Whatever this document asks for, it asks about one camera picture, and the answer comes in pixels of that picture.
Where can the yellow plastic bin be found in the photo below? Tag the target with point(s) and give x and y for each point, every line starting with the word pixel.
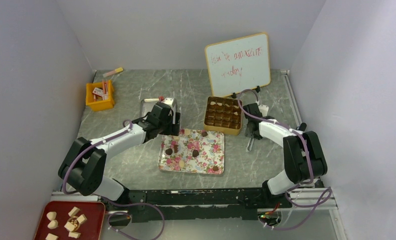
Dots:
pixel 100 95

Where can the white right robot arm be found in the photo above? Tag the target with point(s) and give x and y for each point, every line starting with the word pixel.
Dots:
pixel 303 157

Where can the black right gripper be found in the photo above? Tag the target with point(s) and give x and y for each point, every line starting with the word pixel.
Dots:
pixel 250 131

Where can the dark heart chocolate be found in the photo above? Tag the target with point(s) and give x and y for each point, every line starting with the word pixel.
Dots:
pixel 169 152
pixel 195 153

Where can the silver tin lid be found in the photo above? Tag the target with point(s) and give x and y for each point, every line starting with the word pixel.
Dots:
pixel 146 105

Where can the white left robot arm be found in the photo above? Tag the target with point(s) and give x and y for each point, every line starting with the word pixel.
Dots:
pixel 82 169

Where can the gold chocolate tin box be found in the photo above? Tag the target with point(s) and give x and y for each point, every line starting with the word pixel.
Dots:
pixel 223 114

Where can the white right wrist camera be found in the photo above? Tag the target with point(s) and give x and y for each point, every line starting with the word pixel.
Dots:
pixel 263 109

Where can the red lacquer tray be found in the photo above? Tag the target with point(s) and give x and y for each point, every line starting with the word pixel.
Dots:
pixel 68 220

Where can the floral rectangular tray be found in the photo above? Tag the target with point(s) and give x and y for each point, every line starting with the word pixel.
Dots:
pixel 211 149

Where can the pink yellow marker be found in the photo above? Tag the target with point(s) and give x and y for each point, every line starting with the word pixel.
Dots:
pixel 113 72

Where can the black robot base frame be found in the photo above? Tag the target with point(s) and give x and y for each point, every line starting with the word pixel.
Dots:
pixel 216 203

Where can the aluminium rail frame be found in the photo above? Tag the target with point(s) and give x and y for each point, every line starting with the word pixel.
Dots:
pixel 288 101

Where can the whiteboard with red writing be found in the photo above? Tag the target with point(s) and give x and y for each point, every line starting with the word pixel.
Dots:
pixel 238 64

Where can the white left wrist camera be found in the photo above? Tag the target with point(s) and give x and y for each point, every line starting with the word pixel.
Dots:
pixel 172 102

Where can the white heart chocolate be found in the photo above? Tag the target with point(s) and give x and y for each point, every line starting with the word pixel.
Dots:
pixel 187 132

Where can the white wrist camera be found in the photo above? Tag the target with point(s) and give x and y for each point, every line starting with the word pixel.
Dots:
pixel 263 109
pixel 172 102

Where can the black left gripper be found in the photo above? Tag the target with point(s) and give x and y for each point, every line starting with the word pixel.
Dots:
pixel 175 128

